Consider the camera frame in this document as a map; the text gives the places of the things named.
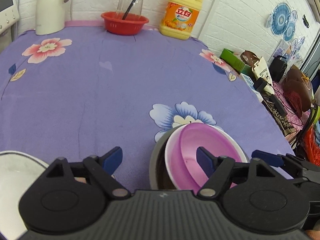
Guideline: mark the blue paper fan decoration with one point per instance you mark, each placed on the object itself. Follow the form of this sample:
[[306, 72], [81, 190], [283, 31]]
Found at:
[[282, 21]]

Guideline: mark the purple plastic bowl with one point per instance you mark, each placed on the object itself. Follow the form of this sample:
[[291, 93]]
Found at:
[[214, 140]]

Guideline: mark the white thermos jug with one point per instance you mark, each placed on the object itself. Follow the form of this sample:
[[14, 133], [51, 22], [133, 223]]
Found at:
[[50, 16]]

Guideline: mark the stainless steel bowl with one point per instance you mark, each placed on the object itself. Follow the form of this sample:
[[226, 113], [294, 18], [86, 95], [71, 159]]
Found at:
[[158, 175]]

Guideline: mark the red plastic basket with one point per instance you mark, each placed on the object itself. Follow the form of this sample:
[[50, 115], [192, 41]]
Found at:
[[131, 25]]

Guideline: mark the white red-patterned ceramic bowl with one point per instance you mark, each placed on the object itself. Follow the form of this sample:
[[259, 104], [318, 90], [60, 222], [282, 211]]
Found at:
[[172, 157]]

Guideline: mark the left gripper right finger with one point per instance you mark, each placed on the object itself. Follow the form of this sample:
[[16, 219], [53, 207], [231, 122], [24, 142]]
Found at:
[[218, 170]]

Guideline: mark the green box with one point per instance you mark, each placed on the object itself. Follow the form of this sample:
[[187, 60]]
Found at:
[[235, 62]]

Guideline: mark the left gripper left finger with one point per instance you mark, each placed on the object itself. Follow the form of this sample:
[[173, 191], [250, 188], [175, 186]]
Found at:
[[101, 169]]

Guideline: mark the yellow detergent bottle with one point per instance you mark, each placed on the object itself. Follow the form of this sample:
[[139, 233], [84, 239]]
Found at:
[[179, 18]]

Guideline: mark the brown leather bag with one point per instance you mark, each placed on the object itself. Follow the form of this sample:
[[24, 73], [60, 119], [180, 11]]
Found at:
[[249, 58]]

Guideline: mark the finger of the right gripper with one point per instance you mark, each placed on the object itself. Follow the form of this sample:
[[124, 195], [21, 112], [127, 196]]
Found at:
[[294, 166]]

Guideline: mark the white water dispenser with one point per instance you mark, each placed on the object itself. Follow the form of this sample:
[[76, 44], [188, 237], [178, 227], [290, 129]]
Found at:
[[9, 18]]

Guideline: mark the black power adapter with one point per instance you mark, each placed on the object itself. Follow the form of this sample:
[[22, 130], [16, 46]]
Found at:
[[278, 105]]

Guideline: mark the purple floral tablecloth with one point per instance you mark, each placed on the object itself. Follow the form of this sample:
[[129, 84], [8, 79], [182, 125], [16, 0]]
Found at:
[[84, 91]]

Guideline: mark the white blue-rimmed plate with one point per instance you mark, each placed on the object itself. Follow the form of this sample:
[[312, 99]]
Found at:
[[18, 172]]

